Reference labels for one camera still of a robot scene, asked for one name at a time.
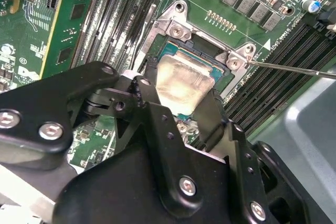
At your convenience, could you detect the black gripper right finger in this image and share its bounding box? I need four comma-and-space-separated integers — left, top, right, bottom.
195, 89, 313, 224

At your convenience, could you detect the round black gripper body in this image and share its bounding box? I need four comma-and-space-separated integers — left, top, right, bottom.
54, 142, 247, 224

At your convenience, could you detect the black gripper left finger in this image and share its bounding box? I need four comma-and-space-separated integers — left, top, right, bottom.
0, 60, 205, 218

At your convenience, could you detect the silver top CPU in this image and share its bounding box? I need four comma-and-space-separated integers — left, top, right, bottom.
154, 41, 226, 122

